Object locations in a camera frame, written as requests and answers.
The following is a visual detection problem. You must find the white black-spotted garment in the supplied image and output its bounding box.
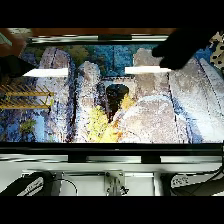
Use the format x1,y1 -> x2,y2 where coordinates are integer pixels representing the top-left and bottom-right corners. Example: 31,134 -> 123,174
208,31 -> 224,70

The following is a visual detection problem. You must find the silver frame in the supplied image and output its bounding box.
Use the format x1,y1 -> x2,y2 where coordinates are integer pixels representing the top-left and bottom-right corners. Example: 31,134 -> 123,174
0,34 -> 224,197

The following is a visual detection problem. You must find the black cable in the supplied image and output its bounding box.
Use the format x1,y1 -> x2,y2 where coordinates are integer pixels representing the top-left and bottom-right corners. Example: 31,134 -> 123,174
52,178 -> 79,197

